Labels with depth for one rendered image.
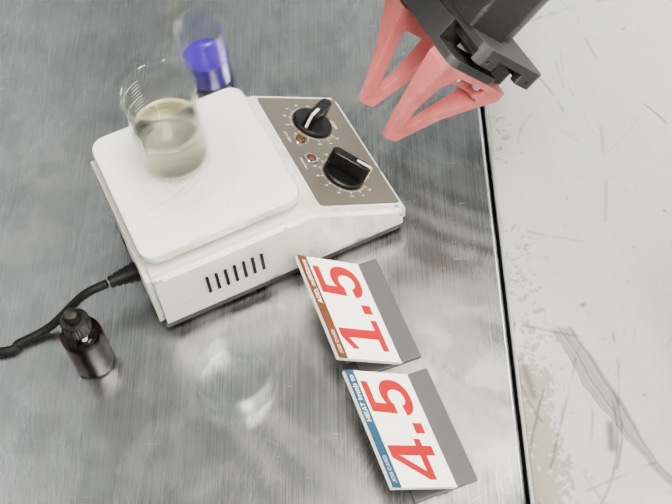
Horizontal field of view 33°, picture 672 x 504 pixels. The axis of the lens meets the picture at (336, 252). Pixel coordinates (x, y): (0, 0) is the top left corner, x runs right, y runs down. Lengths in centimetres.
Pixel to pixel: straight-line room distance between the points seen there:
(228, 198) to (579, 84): 33
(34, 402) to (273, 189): 23
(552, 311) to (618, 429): 10
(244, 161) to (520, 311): 23
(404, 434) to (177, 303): 19
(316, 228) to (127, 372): 17
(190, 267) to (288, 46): 28
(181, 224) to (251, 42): 27
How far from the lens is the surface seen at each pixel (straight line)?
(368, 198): 85
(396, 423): 78
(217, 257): 81
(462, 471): 78
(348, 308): 82
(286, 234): 82
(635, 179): 93
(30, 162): 98
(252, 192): 81
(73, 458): 83
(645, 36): 103
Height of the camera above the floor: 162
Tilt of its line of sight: 56 degrees down
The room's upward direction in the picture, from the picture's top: 7 degrees counter-clockwise
